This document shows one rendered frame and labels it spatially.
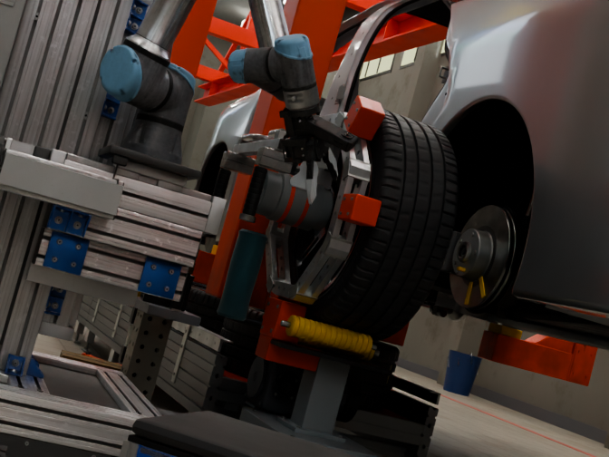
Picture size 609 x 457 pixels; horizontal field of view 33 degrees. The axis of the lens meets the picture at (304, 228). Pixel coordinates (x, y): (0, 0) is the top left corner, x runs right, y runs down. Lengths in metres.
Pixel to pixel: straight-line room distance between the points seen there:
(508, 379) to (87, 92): 9.58
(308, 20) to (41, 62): 1.08
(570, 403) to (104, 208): 8.78
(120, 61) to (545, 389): 9.18
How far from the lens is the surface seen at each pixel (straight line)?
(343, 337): 2.90
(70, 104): 2.68
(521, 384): 11.64
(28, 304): 2.67
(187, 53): 5.31
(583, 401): 10.65
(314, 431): 3.01
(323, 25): 3.46
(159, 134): 2.51
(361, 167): 2.76
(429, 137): 2.93
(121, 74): 2.42
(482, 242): 3.11
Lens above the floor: 0.60
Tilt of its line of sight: 4 degrees up
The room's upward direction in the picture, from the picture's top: 15 degrees clockwise
